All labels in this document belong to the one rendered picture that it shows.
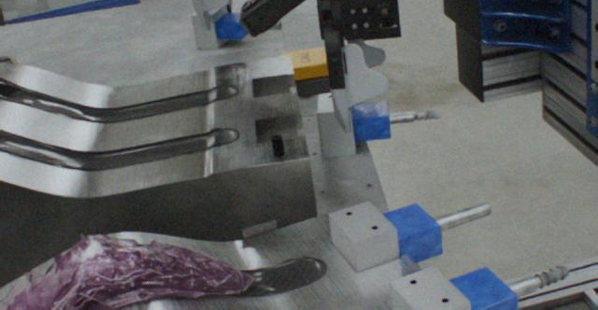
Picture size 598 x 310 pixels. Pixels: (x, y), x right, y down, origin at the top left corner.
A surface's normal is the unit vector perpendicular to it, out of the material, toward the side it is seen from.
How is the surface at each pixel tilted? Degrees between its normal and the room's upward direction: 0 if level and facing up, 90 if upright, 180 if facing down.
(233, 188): 90
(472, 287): 0
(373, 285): 0
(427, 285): 0
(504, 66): 90
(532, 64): 90
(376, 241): 90
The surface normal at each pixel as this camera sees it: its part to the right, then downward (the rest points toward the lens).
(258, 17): 0.02, 0.44
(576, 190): -0.13, -0.89
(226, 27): -0.35, 0.45
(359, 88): -0.07, 0.20
